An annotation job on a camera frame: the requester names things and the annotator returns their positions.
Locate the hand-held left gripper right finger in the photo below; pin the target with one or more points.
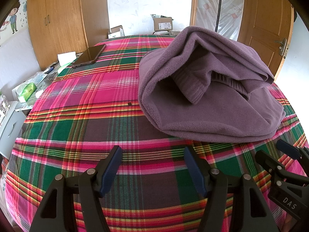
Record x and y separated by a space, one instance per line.
196 172

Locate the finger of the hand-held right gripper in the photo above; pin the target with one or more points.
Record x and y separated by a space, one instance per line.
268 162
287 147

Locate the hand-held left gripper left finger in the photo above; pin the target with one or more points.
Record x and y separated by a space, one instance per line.
109 171

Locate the purple fleece garment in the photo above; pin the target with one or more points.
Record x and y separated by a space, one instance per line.
212 116

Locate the pink green plaid bed sheet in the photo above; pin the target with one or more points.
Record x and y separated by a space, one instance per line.
79 94

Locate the grey cabinet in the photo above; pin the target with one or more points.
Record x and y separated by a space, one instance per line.
12 128

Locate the cluttered side table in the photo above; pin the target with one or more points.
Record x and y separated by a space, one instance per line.
52 76

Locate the green tissue pack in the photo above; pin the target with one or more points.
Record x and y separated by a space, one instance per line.
27 90

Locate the blue pen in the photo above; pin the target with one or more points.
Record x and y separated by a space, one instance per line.
52 69

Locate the black smartphone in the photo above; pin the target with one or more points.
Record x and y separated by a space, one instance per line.
88 55

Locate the white paper sheet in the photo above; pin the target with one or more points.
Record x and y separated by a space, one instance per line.
65 58

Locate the wooden door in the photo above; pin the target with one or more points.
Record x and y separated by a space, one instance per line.
263 17

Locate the white cardboard box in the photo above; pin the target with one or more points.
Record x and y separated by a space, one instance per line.
115 32

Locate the brown cardboard box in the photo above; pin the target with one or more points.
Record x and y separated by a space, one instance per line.
163 24

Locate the clear plastic door curtain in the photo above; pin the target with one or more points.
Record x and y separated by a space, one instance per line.
207 12

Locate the wooden wardrobe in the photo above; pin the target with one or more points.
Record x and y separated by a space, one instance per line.
65 17

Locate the wooden door frame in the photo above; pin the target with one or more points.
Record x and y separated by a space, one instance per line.
193 4

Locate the cartoon wall sticker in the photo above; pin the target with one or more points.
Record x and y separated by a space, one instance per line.
13 17

